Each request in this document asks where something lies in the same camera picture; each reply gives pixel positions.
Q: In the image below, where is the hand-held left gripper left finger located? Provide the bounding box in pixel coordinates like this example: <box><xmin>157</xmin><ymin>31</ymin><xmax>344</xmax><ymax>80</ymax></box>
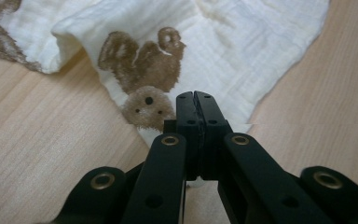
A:
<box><xmin>163</xmin><ymin>91</ymin><xmax>201</xmax><ymax>182</ymax></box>

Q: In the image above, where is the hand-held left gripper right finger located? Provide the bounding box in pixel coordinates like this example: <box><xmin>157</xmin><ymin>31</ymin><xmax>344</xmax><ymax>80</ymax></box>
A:
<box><xmin>193</xmin><ymin>91</ymin><xmax>234</xmax><ymax>181</ymax></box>

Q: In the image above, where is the white cloth with bear print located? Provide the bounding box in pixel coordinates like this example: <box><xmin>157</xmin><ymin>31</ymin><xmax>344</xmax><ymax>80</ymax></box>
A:
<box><xmin>0</xmin><ymin>0</ymin><xmax>331</xmax><ymax>189</ymax></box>

